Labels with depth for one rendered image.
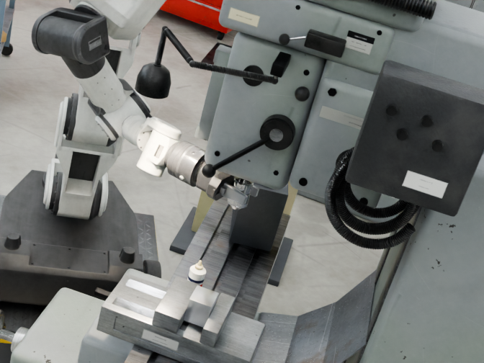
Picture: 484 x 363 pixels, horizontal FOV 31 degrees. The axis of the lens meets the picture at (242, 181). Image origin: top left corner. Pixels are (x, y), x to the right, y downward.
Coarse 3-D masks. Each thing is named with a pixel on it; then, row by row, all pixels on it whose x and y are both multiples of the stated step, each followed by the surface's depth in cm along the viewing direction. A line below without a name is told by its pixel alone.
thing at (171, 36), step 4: (168, 28) 174; (164, 32) 174; (168, 32) 172; (172, 32) 172; (168, 36) 172; (172, 36) 171; (172, 40) 170; (176, 40) 169; (176, 44) 168; (180, 44) 168; (176, 48) 168; (180, 48) 166; (184, 48) 166; (180, 52) 166; (184, 52) 165; (184, 56) 164; (188, 56) 163; (188, 60) 163
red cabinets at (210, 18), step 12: (168, 0) 655; (180, 0) 651; (192, 0) 647; (204, 0) 644; (216, 0) 641; (180, 12) 656; (192, 12) 651; (204, 12) 648; (216, 12) 645; (204, 24) 653; (216, 24) 649
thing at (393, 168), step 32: (384, 64) 144; (384, 96) 141; (416, 96) 140; (448, 96) 139; (480, 96) 141; (384, 128) 143; (416, 128) 142; (448, 128) 141; (480, 128) 140; (352, 160) 147; (384, 160) 146; (416, 160) 144; (448, 160) 143; (384, 192) 148; (416, 192) 147; (448, 192) 146
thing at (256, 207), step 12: (264, 192) 232; (276, 192) 232; (252, 204) 234; (264, 204) 233; (276, 204) 233; (240, 216) 235; (252, 216) 235; (264, 216) 235; (276, 216) 235; (240, 228) 237; (252, 228) 237; (264, 228) 237; (276, 228) 237; (240, 240) 239; (252, 240) 239; (264, 240) 239
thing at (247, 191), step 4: (232, 184) 195; (236, 188) 193; (240, 188) 193; (244, 192) 194; (248, 192) 194; (248, 196) 195; (228, 200) 196; (232, 200) 195; (232, 204) 195; (236, 204) 195; (240, 204) 195; (244, 204) 196
